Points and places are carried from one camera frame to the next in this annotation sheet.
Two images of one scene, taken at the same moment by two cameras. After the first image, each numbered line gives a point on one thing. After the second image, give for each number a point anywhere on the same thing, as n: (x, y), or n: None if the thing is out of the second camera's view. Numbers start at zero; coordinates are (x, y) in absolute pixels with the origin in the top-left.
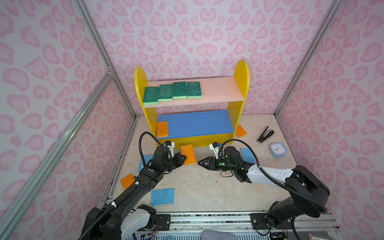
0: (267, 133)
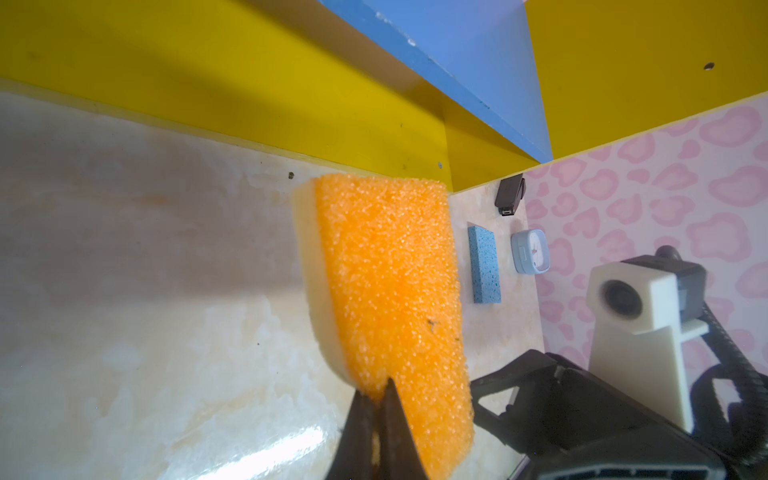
0: (510, 192)
